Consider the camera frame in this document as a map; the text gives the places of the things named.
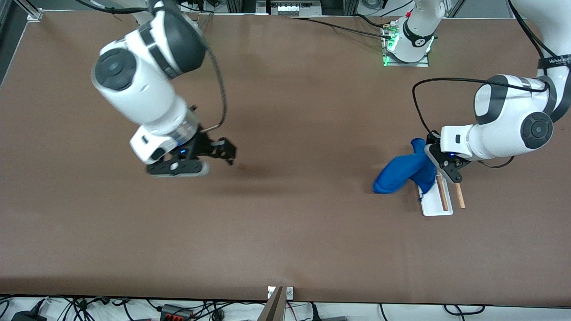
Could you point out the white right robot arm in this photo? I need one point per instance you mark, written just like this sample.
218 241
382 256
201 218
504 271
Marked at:
142 93

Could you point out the white rack with wooden bars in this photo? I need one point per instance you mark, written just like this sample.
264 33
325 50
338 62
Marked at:
435 207

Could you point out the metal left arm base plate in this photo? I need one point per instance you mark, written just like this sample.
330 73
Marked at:
424 64

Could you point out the grey brown slanted post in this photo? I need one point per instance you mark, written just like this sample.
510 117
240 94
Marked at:
273 310

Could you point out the black orange power strip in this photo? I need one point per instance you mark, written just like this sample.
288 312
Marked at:
176 313

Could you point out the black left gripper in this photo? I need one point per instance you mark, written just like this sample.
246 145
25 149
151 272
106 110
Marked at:
433 139

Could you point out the grey electronics box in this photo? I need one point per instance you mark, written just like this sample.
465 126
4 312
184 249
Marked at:
290 6

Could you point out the aluminium frame corner bracket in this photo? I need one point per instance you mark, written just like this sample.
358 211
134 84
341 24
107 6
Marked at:
35 15

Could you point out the blue towel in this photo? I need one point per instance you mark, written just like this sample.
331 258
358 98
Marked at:
401 171

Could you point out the white power strip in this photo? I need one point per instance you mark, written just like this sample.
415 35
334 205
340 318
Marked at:
196 5

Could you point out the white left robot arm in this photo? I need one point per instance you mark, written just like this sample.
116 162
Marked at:
504 133

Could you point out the white metal table bracket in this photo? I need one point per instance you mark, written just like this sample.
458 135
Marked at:
290 293

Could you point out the black power adapter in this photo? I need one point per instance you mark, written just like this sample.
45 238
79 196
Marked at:
29 316

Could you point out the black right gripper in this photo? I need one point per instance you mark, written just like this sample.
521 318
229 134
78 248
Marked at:
204 143

